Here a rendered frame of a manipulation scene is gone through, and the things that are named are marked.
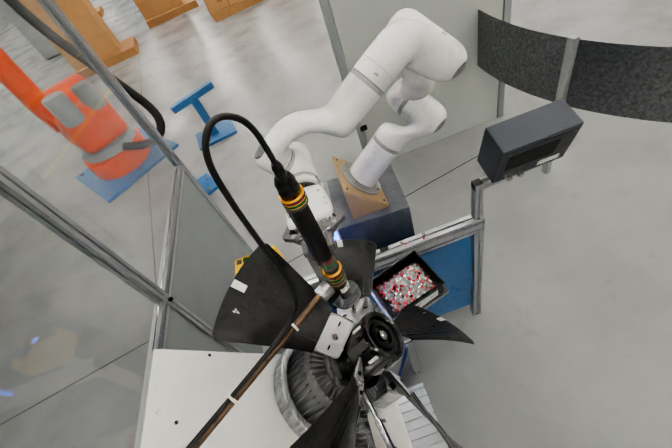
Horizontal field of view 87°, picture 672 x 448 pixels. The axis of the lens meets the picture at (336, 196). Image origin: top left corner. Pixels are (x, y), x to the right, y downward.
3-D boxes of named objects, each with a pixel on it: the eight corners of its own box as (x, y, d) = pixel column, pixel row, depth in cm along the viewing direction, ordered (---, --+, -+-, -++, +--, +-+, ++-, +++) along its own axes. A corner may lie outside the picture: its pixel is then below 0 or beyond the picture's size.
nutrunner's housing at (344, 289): (350, 310, 84) (274, 175, 51) (338, 302, 86) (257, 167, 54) (360, 297, 85) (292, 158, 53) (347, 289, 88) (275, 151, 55)
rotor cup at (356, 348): (385, 390, 85) (420, 365, 79) (336, 391, 78) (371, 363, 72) (367, 334, 96) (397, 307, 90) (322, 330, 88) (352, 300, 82)
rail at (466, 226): (274, 309, 144) (266, 300, 138) (273, 301, 147) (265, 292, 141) (484, 230, 142) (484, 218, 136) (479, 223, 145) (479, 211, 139)
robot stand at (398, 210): (368, 279, 230) (326, 180, 164) (412, 265, 228) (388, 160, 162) (379, 322, 209) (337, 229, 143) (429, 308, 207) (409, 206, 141)
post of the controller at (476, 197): (475, 220, 137) (475, 186, 123) (471, 215, 139) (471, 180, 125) (482, 218, 137) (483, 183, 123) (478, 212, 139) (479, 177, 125)
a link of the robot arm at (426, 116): (380, 132, 143) (417, 81, 131) (415, 162, 139) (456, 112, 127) (368, 135, 133) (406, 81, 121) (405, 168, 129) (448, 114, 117)
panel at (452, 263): (328, 357, 192) (283, 302, 145) (328, 355, 192) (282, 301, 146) (472, 303, 190) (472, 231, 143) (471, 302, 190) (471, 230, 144)
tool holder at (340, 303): (343, 322, 80) (330, 303, 73) (321, 306, 84) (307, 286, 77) (367, 291, 83) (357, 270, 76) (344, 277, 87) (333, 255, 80)
